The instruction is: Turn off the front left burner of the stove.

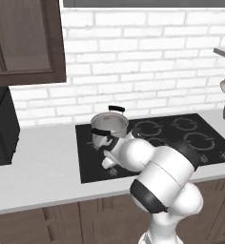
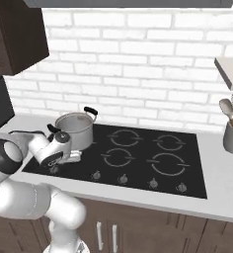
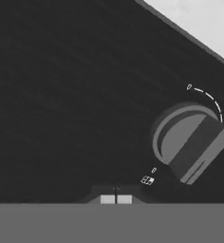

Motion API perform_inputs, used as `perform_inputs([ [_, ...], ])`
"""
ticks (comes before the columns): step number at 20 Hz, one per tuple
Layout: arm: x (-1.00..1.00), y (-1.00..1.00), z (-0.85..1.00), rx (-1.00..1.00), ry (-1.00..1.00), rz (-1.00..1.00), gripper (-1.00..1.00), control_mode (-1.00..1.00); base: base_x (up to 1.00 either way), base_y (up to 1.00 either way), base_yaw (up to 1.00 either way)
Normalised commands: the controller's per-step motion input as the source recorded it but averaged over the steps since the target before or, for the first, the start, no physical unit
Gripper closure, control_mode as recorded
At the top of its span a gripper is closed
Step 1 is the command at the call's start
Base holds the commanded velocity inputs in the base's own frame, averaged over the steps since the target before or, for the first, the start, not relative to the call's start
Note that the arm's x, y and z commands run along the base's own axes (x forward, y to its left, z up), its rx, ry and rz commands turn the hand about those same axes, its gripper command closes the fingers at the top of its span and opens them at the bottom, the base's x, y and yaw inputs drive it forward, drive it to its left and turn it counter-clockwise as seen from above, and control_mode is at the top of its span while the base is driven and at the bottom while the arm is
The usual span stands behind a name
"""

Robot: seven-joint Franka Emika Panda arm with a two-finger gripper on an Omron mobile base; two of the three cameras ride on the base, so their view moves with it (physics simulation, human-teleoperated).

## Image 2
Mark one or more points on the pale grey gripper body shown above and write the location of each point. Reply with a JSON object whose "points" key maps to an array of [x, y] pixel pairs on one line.
{"points": [[70, 156]]}

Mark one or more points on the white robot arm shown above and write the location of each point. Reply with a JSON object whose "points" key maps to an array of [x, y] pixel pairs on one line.
{"points": [[19, 199]]}

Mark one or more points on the dark hob knob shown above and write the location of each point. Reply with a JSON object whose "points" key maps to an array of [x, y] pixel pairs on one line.
{"points": [[122, 179], [153, 183], [96, 175], [181, 187], [54, 170]]}

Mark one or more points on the brown cupboard door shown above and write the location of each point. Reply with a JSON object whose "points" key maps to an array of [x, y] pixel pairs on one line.
{"points": [[93, 217], [138, 230], [19, 235], [214, 237]]}

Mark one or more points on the black hob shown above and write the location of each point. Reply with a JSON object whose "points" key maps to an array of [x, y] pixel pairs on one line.
{"points": [[144, 161]]}

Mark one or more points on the wooden spoon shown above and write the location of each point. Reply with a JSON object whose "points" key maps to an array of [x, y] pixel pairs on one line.
{"points": [[227, 109]]}

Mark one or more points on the grey extractor hood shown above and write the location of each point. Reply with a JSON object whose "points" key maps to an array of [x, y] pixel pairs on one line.
{"points": [[128, 3]]}

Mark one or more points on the dark brown wall cupboard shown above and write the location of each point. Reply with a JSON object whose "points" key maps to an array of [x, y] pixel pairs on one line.
{"points": [[16, 36]]}

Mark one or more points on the pale wall shelf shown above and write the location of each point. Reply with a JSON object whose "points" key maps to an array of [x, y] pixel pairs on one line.
{"points": [[232, 70]]}

